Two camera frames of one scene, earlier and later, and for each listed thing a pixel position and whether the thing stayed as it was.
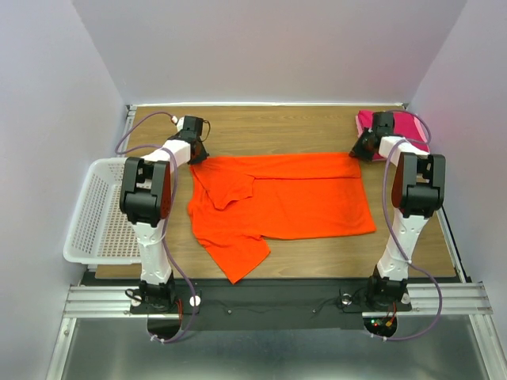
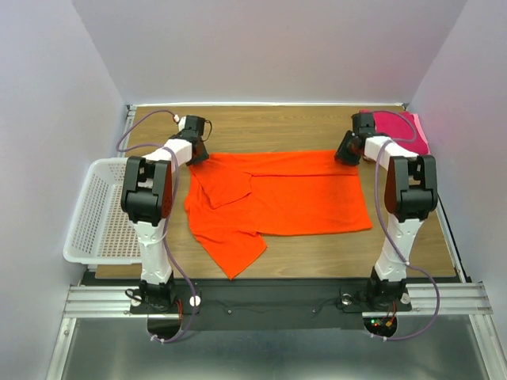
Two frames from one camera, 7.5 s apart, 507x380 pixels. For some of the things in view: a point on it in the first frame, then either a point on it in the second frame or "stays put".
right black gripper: (357, 150) to (342, 151)
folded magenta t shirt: (404, 126) stays put
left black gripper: (202, 155) stays put
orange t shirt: (237, 202) stays put
